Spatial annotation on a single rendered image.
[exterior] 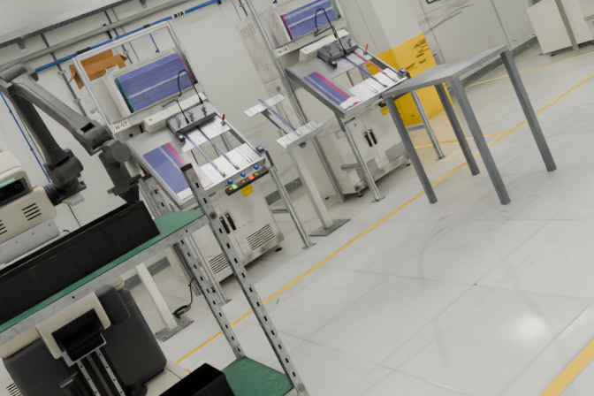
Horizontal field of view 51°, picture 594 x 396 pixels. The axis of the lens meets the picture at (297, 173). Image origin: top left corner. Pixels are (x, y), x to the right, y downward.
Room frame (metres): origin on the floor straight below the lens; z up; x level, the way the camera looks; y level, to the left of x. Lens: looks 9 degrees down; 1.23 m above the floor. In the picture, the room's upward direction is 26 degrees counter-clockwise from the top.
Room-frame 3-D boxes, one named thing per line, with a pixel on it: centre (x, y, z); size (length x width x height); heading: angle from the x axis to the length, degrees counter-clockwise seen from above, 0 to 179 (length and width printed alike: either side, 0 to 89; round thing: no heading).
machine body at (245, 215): (4.68, 0.76, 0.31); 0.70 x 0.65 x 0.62; 118
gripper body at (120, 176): (1.87, 0.48, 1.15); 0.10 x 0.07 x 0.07; 117
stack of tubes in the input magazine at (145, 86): (4.60, 0.65, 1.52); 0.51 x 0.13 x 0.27; 118
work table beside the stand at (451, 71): (3.75, -1.06, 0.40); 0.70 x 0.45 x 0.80; 23
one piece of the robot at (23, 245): (2.16, 0.95, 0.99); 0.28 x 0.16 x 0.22; 117
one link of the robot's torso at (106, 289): (2.30, 0.95, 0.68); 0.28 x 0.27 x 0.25; 117
